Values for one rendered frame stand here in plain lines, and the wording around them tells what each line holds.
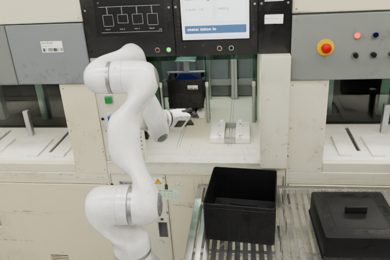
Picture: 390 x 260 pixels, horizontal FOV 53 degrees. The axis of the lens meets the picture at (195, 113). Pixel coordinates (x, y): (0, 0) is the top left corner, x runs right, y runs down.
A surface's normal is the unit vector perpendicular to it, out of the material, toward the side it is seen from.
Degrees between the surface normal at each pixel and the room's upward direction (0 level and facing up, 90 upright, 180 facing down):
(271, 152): 90
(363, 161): 0
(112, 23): 90
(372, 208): 0
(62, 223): 90
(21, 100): 90
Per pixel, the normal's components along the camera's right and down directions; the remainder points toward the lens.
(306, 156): -0.11, 0.40
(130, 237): 0.33, -0.71
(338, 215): -0.06, -0.92
